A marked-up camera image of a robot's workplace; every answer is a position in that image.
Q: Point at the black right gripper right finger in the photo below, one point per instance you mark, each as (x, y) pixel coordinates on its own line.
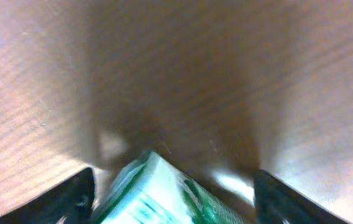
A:
(276, 202)

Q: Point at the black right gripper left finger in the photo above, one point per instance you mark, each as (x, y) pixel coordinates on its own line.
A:
(69, 202)

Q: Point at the green white soap packet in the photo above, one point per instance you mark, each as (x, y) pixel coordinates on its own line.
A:
(150, 190)

